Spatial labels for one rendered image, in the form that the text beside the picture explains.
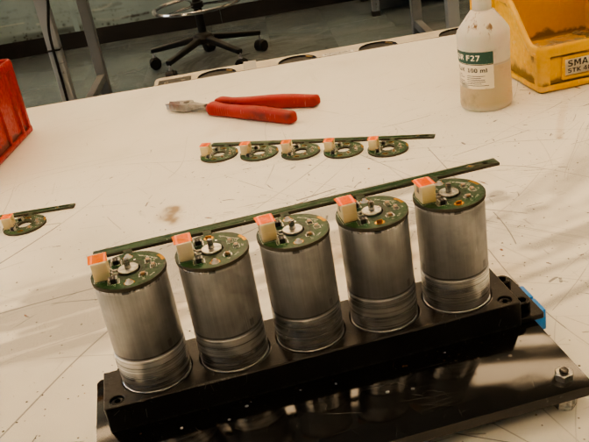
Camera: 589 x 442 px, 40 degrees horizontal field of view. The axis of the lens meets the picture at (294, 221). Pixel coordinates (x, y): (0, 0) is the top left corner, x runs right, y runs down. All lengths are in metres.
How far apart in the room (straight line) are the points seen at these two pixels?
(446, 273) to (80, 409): 0.15
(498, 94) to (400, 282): 0.28
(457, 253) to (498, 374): 0.04
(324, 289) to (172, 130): 0.34
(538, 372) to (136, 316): 0.13
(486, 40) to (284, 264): 0.29
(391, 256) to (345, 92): 0.35
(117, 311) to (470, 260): 0.12
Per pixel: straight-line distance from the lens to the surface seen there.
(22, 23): 4.87
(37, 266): 0.44
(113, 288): 0.26
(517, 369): 0.28
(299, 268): 0.26
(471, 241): 0.28
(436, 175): 0.30
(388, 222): 0.27
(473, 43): 0.52
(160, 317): 0.27
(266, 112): 0.57
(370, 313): 0.28
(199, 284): 0.26
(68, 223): 0.48
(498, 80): 0.53
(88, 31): 3.29
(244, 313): 0.27
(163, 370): 0.28
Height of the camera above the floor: 0.93
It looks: 26 degrees down
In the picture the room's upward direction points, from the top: 10 degrees counter-clockwise
